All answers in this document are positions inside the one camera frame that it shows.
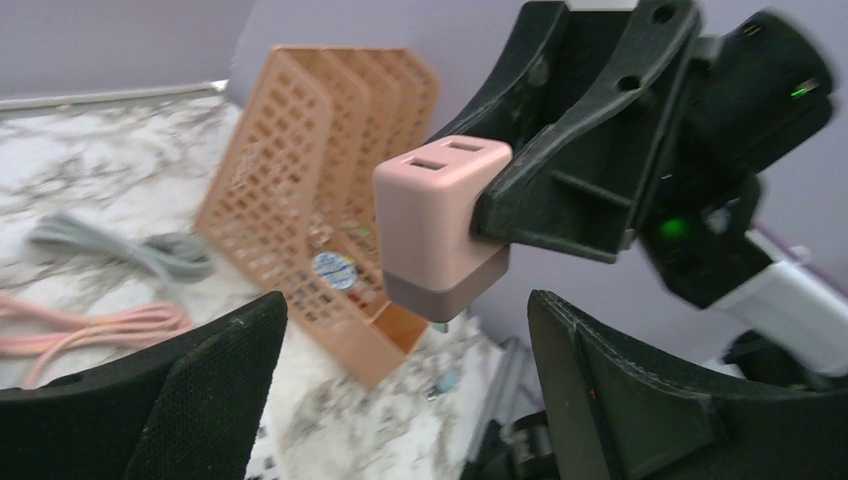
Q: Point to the orange plastic file rack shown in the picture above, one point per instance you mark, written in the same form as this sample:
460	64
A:
296	180

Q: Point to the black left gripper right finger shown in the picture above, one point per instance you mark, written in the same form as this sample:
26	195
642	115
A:
619	408

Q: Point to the blue white round sticker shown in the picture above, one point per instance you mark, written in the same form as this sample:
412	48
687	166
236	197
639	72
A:
335	269

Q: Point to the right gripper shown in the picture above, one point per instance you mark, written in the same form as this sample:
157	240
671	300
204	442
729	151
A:
610	108

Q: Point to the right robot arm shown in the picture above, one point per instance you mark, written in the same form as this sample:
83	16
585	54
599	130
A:
720	257

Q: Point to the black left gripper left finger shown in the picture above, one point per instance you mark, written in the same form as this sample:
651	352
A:
186	408

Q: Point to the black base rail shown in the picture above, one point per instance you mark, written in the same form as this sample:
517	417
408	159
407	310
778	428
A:
512	439

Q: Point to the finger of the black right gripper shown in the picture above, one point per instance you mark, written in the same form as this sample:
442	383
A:
508	105

